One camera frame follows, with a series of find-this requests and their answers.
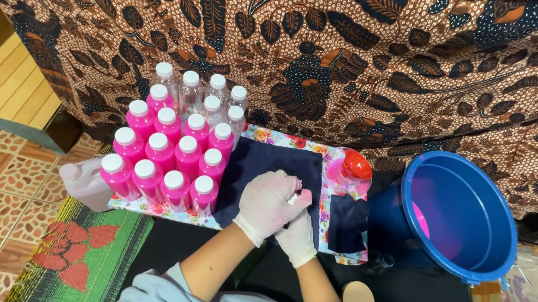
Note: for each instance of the person's right hand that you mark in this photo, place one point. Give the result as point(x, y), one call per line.
point(299, 241)

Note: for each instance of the group of clear empty bottles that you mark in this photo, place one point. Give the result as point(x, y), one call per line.
point(190, 91)

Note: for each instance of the group of pink filled bottles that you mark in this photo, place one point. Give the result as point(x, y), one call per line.
point(169, 157)

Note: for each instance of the red funnel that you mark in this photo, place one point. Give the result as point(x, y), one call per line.
point(356, 165)

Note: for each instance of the pink-stained clear measuring cup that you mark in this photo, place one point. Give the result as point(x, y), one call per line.
point(335, 174)

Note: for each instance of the green striped woven mat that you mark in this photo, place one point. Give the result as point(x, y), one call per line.
point(113, 266)

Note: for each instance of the blue plastic bucket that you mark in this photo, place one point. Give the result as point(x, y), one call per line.
point(469, 202)

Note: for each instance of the brown batik cloth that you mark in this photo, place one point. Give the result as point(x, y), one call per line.
point(348, 51)

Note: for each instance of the floral tray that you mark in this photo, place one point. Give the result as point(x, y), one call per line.
point(324, 223)

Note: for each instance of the pink liquid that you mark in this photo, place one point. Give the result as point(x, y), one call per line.
point(421, 221)

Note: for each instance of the round beige lid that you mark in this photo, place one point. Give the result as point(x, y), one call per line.
point(358, 301)

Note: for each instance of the white bottle cap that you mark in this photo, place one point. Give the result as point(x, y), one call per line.
point(292, 198)

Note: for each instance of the person's left hand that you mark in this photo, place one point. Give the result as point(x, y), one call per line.
point(266, 206)

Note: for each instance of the black floor cloth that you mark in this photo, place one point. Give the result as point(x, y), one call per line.
point(417, 301)

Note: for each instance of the small navy cloth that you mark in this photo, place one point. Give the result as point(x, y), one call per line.
point(348, 227)

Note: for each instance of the large navy cloth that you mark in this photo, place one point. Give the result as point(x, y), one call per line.
point(268, 159)

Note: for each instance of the white jerrycan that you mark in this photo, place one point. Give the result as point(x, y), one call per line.
point(82, 184)

